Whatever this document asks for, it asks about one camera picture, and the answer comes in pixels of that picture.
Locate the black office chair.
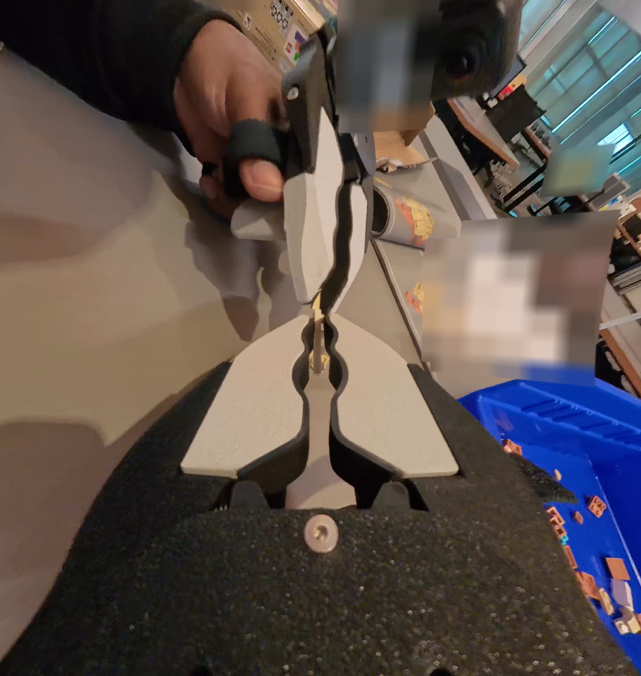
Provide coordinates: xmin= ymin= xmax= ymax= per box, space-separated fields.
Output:
xmin=492 ymin=87 xmax=545 ymax=143

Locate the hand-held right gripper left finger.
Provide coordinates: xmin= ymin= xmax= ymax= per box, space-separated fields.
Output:
xmin=180 ymin=314 xmax=315 ymax=508

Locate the glass window wall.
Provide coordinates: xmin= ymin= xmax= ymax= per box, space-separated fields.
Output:
xmin=516 ymin=0 xmax=641 ymax=159

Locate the person's left hand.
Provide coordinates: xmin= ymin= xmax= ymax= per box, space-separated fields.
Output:
xmin=174 ymin=20 xmax=288 ymax=212

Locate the tan half-round brick plate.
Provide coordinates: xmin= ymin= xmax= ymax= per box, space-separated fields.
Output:
xmin=310 ymin=309 xmax=331 ymax=377

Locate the grey desk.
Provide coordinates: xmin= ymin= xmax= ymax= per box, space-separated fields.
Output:
xmin=0 ymin=32 xmax=498 ymax=676

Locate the blue plastic bin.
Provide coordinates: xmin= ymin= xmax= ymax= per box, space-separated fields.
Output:
xmin=458 ymin=377 xmax=641 ymax=676

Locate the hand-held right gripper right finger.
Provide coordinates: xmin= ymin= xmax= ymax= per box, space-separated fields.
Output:
xmin=326 ymin=313 xmax=461 ymax=509

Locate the pile of small bricks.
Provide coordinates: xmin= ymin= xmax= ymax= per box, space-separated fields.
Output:
xmin=502 ymin=438 xmax=641 ymax=637

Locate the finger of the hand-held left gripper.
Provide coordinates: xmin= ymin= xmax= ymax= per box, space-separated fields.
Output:
xmin=282 ymin=106 xmax=347 ymax=309
xmin=323 ymin=182 xmax=371 ymax=313

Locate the wood-edged office desk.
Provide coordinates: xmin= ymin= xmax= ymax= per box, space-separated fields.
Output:
xmin=447 ymin=98 xmax=519 ymax=170
xmin=597 ymin=312 xmax=641 ymax=407

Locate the person's left forearm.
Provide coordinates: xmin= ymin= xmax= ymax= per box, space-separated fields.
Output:
xmin=0 ymin=0 xmax=244 ymax=156

